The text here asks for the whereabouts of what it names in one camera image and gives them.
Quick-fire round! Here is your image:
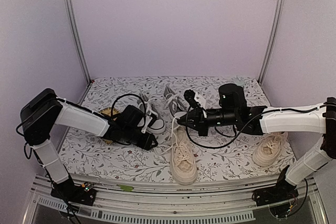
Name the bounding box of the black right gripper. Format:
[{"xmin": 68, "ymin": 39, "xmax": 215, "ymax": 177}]
[{"xmin": 177, "ymin": 107, "xmax": 238, "ymax": 137}]

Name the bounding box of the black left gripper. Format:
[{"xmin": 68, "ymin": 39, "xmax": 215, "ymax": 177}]
[{"xmin": 122, "ymin": 126, "xmax": 159, "ymax": 151}]

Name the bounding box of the grey sneaker with white laces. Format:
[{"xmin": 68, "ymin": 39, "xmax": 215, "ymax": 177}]
[{"xmin": 137, "ymin": 93, "xmax": 166, "ymax": 134}]

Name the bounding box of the beige sneaker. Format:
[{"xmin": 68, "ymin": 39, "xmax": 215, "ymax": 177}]
[
  {"xmin": 252, "ymin": 132, "xmax": 288, "ymax": 167},
  {"xmin": 154, "ymin": 117, "xmax": 197, "ymax": 185}
]

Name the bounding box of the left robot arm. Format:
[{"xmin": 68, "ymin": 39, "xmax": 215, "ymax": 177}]
[{"xmin": 16, "ymin": 88, "xmax": 158, "ymax": 200}]

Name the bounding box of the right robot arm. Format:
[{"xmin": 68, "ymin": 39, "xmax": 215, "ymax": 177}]
[{"xmin": 177, "ymin": 83, "xmax": 335, "ymax": 201}]

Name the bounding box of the green tape piece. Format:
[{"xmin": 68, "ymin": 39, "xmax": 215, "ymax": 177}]
[{"xmin": 117, "ymin": 184, "xmax": 133, "ymax": 192}]

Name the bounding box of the yellow bamboo fan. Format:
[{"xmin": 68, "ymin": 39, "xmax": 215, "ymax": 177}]
[{"xmin": 99, "ymin": 107, "xmax": 120, "ymax": 145}]

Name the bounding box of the floral patterned table mat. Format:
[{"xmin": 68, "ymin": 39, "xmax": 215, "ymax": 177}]
[{"xmin": 59, "ymin": 77, "xmax": 295, "ymax": 183}]

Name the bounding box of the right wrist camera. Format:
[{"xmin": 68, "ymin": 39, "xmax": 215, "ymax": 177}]
[{"xmin": 184, "ymin": 90, "xmax": 206, "ymax": 110}]

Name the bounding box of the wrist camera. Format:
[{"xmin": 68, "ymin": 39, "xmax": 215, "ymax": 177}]
[
  {"xmin": 184, "ymin": 90, "xmax": 206, "ymax": 110},
  {"xmin": 141, "ymin": 115, "xmax": 157, "ymax": 133}
]

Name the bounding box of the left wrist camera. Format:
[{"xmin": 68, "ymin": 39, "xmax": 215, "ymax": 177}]
[{"xmin": 141, "ymin": 115, "xmax": 157, "ymax": 133}]

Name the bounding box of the black left camera cable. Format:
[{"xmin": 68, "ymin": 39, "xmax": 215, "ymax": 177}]
[{"xmin": 110, "ymin": 93, "xmax": 148, "ymax": 120}]

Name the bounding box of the black camera cable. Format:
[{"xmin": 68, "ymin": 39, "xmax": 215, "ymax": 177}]
[
  {"xmin": 185, "ymin": 111, "xmax": 263, "ymax": 149},
  {"xmin": 110, "ymin": 93, "xmax": 148, "ymax": 120}
]

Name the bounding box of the black right camera cable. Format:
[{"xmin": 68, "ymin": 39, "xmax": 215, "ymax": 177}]
[{"xmin": 185, "ymin": 111, "xmax": 263, "ymax": 149}]

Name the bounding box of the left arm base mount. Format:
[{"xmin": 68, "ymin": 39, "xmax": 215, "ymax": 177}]
[{"xmin": 51, "ymin": 178, "xmax": 97, "ymax": 206}]

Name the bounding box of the aluminium front rail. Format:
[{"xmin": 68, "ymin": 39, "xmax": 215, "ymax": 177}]
[{"xmin": 23, "ymin": 175, "xmax": 329, "ymax": 223}]

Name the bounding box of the right aluminium frame post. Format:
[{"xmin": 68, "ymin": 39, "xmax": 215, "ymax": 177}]
[{"xmin": 258, "ymin": 0, "xmax": 285, "ymax": 85}]

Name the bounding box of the aluminium frame post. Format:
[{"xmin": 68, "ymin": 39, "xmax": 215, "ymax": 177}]
[
  {"xmin": 64, "ymin": 0, "xmax": 91, "ymax": 84},
  {"xmin": 258, "ymin": 0, "xmax": 285, "ymax": 85}
]

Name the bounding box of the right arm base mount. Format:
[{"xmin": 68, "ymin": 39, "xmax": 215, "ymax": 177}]
[{"xmin": 251, "ymin": 165, "xmax": 299, "ymax": 206}]

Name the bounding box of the left aluminium frame post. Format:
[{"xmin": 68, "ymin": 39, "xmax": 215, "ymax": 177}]
[{"xmin": 64, "ymin": 0, "xmax": 91, "ymax": 84}]

